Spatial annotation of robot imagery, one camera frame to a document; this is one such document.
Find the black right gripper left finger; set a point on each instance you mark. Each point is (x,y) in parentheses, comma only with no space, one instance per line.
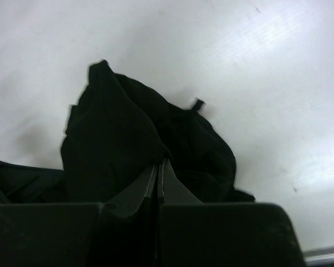
(127,204)

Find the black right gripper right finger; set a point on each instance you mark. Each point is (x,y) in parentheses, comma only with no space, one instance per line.
(170,191)

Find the black trousers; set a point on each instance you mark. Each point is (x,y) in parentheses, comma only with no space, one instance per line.
(118,128)

